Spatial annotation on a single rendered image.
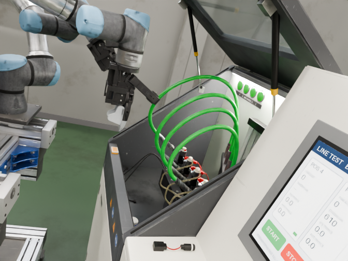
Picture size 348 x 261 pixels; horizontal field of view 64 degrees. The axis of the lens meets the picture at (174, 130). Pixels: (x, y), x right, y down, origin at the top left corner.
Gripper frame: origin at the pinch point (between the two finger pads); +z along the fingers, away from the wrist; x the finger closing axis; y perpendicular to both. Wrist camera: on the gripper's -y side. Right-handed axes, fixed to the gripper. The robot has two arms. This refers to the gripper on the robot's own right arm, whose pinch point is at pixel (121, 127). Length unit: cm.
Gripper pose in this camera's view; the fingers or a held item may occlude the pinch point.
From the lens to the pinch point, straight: 92.2
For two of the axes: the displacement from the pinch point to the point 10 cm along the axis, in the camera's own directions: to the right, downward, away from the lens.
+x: 2.7, 4.0, -8.7
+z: -2.5, 9.1, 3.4
